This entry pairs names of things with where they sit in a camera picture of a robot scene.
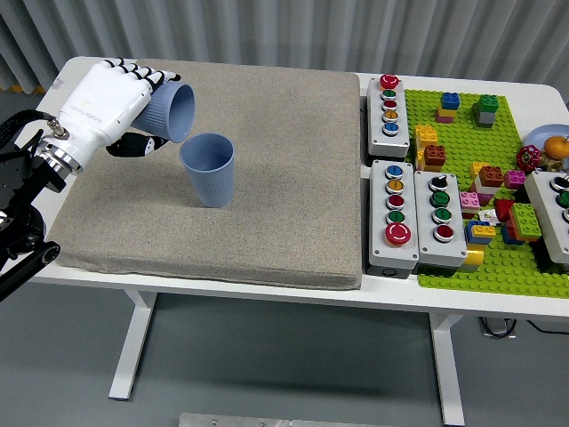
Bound brown toy brick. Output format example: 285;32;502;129
422;144;447;169

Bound pale blue plate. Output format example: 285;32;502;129
526;123;569;153

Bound white table leg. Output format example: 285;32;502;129
108;288;156;401
429;311;466;427

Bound red valve handwheel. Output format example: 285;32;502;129
515;145;541;173

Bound grey pleated curtain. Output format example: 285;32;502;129
0;0;569;101

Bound grey metal floor plate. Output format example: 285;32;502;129
178;412;340;427

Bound grey button box black buttons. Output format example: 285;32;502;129
523;171;569;266

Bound green studded baseplate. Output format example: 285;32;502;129
403;88;569;298

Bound grey box with selector switch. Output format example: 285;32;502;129
413;169;469;269

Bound orange-brown toy brick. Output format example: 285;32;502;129
478;165;505;188

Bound blue ribbed plastic cup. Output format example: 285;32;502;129
132;82;196;144
179;132;236;208

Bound black power cable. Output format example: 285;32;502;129
527;319;569;334

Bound large green toy brick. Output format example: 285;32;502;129
508;202;543;242

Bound red toy brick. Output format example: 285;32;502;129
493;198;517;222

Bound grey box large red button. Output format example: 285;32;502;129
368;158;421;280

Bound dark blue toy brick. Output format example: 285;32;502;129
501;224;525;246

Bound magenta toy brick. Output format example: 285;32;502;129
503;169;527;190

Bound grey-brown fabric mat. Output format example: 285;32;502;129
46;59;364;291

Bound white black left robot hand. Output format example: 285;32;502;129
44;57;182;168

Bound orange fruit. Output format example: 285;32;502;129
544;135;569;159

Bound translucent yellow toy brick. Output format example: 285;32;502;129
461;246;485;273

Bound grey five-button control box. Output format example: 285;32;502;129
365;74;411;159

